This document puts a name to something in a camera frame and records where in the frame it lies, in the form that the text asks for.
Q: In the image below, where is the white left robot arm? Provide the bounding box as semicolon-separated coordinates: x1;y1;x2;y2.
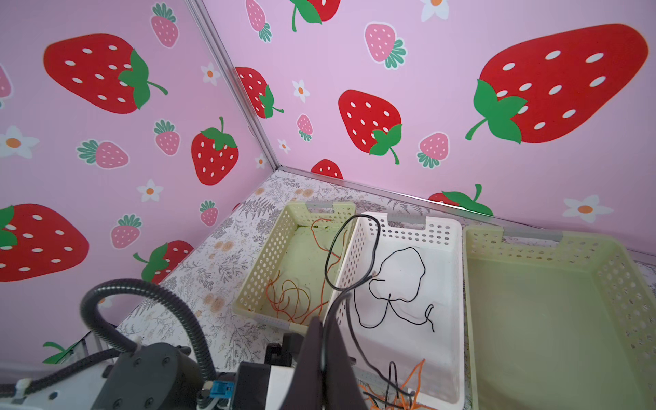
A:
1;278;303;409

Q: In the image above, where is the red cable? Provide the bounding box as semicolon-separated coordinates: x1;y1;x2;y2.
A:
265;217;350;325

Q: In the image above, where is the green perforated basket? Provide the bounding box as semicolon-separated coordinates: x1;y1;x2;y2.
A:
463;225;655;409
232;202;356;334

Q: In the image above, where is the white perforated basket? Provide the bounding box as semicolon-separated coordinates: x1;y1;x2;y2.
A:
333;212;466;409

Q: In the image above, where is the right green perforated basket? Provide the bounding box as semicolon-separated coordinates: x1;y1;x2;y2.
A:
463;225;655;409

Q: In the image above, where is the left green perforated basket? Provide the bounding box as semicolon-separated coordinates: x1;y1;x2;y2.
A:
232;202;356;334

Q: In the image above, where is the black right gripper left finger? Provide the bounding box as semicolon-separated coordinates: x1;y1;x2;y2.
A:
281;318;323;410

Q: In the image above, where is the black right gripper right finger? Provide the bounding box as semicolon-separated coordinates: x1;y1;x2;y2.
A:
322;318;367;410

